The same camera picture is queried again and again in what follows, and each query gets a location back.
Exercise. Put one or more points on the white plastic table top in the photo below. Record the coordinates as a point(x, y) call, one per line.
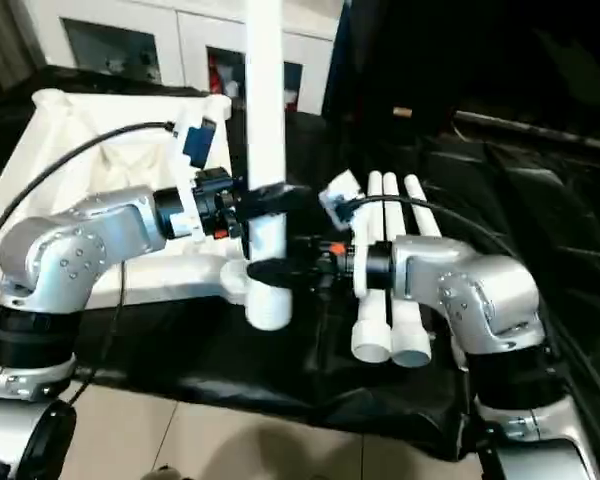
point(130, 165)

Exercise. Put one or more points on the white plastic table leg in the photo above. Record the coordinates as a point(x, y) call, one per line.
point(410, 345)
point(422, 210)
point(265, 100)
point(371, 340)

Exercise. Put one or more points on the red packet in cabinet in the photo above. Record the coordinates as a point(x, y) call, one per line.
point(214, 75)

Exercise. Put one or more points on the white cabinet with glass doors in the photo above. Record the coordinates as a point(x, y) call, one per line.
point(180, 50)

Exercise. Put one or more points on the small gold label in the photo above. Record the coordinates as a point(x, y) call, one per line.
point(402, 111)

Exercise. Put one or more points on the black glossy mat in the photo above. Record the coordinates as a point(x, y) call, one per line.
point(530, 200)

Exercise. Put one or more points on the black long pole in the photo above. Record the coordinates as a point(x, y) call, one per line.
point(530, 131)

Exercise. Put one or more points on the black backdrop cloth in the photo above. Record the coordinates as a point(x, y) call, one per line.
point(480, 50)

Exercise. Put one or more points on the grey brown curtain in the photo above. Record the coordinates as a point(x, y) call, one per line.
point(5, 45)

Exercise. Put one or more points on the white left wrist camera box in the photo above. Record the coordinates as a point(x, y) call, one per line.
point(195, 145)

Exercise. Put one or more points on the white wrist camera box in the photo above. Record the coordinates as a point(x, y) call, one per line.
point(195, 145)
point(342, 192)

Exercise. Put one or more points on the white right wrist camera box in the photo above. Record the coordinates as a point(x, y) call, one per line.
point(342, 192)

